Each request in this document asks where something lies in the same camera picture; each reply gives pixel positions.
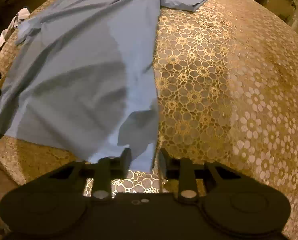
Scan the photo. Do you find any potted green plant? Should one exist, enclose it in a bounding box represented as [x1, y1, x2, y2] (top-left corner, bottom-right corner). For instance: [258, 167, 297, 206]
[262, 0, 298, 23]

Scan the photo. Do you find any floral lace tablecloth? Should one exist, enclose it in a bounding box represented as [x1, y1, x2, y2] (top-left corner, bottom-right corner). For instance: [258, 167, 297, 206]
[0, 0, 298, 239]

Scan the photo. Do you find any white and blue jersey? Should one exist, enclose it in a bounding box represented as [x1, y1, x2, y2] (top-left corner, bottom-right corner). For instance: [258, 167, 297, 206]
[0, 7, 31, 48]

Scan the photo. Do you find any light blue t-shirt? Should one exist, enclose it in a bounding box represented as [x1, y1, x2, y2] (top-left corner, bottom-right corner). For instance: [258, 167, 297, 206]
[0, 0, 207, 172]

